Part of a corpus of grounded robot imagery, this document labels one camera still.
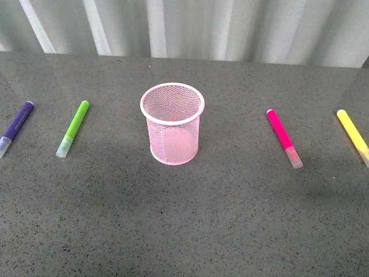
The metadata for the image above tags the yellow highlighter pen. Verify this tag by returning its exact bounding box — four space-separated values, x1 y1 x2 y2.
336 109 368 167

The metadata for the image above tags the green highlighter pen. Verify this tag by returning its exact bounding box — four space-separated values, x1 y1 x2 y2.
56 100 89 158

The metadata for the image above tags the purple highlighter pen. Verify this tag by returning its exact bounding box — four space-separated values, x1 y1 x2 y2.
1 101 34 158

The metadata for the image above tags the pink mesh pen cup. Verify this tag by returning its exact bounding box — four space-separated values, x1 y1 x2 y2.
140 83 205 166

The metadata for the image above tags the white pleated curtain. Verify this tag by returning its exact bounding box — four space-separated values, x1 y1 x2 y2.
1 1 368 68

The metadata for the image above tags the pink highlighter pen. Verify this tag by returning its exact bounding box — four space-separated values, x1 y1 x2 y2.
266 109 303 169

